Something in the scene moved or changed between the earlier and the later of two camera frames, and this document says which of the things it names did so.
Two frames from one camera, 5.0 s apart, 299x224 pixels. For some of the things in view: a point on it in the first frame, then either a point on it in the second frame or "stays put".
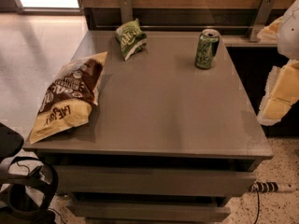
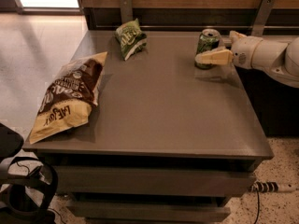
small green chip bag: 131,38 stays put
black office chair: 11,141 stays put
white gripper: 289,32 → 244,52
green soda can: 206,49 stays put
